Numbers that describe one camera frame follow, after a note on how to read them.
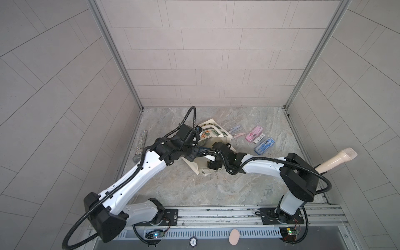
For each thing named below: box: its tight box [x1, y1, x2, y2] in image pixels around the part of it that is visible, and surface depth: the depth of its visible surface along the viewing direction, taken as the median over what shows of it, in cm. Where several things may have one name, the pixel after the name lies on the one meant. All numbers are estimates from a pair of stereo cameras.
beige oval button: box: [228, 229, 241, 246], surface depth 66 cm
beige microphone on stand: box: [314, 147, 358, 174], surface depth 62 cm
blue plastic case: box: [254, 136, 276, 156], surface depth 96 cm
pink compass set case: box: [245, 125, 264, 143], surface depth 102 cm
